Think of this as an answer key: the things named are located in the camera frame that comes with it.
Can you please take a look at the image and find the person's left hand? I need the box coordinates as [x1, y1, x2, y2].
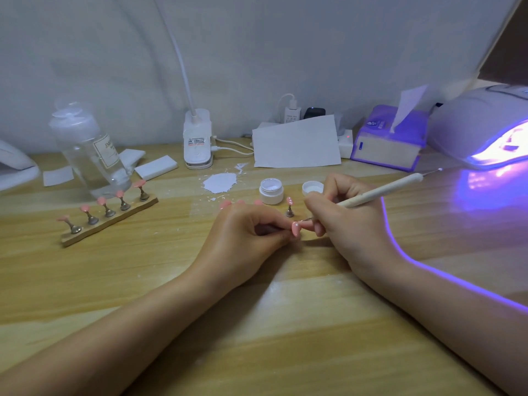
[195, 199, 302, 290]

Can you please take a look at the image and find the person's right hand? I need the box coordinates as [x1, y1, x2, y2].
[305, 172, 404, 284]

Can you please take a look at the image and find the beige nail dotting pen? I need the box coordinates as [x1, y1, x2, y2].
[298, 167, 444, 224]

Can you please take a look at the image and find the person's right forearm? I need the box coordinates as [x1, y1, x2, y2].
[363, 259, 528, 396]

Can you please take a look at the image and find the person's left forearm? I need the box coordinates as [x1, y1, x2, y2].
[0, 263, 236, 396]

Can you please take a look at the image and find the white jar lid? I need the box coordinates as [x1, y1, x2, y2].
[301, 180, 326, 199]

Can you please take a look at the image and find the white open cosmetic jar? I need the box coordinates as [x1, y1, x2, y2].
[259, 177, 285, 205]

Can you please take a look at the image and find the white paper sheet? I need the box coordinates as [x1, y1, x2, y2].
[252, 114, 342, 169]

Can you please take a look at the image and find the white power strip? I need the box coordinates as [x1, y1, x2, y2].
[337, 128, 354, 160]

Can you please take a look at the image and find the purple tissue box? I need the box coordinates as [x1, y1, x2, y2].
[350, 104, 430, 173]

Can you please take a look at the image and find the white charger plug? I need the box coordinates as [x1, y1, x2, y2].
[277, 93, 303, 124]

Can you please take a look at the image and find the white clamp gooseneck lamp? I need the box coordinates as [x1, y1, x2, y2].
[152, 0, 215, 171]

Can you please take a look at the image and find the white cotton pad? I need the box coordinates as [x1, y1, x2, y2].
[134, 155, 179, 181]
[119, 148, 147, 170]
[42, 166, 75, 188]

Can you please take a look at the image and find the white tissue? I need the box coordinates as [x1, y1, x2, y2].
[389, 84, 430, 134]

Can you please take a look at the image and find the wooden nail stand base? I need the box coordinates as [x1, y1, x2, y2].
[60, 194, 159, 248]

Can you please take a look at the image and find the white nail curing lamp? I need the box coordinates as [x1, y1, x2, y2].
[426, 83, 528, 171]

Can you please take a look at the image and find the clear pump dispenser bottle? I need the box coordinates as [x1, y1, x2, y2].
[48, 100, 133, 199]

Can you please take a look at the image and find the white rounded appliance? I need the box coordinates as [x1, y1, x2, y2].
[0, 137, 41, 193]

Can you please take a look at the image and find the white lamp cable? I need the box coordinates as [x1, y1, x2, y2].
[210, 135, 255, 156]

